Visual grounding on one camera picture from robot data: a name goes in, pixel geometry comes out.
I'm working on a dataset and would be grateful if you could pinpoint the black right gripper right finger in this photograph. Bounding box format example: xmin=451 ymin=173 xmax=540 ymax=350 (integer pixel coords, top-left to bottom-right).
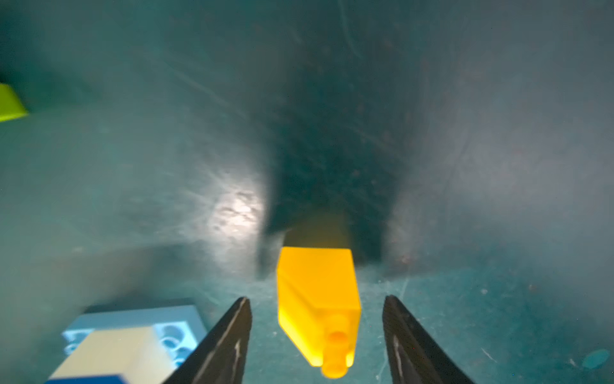
xmin=382 ymin=295 xmax=473 ymax=384

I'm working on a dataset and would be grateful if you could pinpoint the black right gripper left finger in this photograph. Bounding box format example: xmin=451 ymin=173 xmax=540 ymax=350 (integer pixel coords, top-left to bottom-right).
xmin=165 ymin=297 xmax=253 ymax=384

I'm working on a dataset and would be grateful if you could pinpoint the light blue lego plate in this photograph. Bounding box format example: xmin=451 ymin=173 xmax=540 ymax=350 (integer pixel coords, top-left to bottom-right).
xmin=62 ymin=305 xmax=207 ymax=367

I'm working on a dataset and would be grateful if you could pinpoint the cream lego brick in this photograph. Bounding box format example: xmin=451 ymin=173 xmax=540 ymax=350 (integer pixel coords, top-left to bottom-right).
xmin=47 ymin=327 xmax=175 ymax=383

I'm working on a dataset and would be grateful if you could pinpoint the blue lego brick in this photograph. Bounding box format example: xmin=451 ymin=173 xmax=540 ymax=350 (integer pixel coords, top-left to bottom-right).
xmin=45 ymin=375 xmax=126 ymax=384

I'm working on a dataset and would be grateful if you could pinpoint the yellow lego brick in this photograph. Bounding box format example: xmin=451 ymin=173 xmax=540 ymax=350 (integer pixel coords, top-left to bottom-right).
xmin=276 ymin=246 xmax=361 ymax=379

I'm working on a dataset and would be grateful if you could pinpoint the lime green lego plate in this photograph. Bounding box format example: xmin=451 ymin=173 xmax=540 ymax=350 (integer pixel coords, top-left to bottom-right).
xmin=0 ymin=83 xmax=29 ymax=123

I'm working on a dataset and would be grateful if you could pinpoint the green table mat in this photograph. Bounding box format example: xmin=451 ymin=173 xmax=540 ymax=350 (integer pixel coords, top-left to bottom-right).
xmin=1 ymin=1 xmax=613 ymax=383

